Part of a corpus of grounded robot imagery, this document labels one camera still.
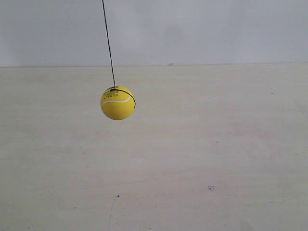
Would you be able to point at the yellow tennis ball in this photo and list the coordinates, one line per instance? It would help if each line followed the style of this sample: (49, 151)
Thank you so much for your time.
(118, 103)

